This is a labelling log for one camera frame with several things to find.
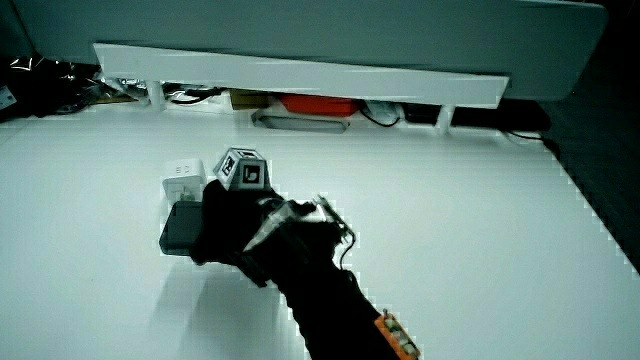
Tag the dark grey battery pack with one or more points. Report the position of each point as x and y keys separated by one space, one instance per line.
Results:
x=181 y=227

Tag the large white panel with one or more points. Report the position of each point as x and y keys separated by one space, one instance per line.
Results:
x=320 y=30

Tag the person's right forearm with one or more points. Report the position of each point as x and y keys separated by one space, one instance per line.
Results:
x=330 y=315

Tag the white shelf riser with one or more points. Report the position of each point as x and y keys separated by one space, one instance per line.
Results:
x=300 y=75

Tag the black crinkled plastic bags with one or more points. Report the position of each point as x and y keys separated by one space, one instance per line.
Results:
x=45 y=87

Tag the white charger box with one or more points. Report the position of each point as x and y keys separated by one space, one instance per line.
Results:
x=182 y=175

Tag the orange flat box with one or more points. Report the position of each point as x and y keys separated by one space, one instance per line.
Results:
x=320 y=105

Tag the brown cardboard box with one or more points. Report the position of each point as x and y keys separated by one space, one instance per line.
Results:
x=249 y=99

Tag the person's right hand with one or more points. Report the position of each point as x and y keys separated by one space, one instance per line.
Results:
x=235 y=225

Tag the white plastic bag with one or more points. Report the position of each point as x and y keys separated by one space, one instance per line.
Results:
x=382 y=110

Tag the grey flat tray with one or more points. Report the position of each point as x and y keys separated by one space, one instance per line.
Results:
x=300 y=123

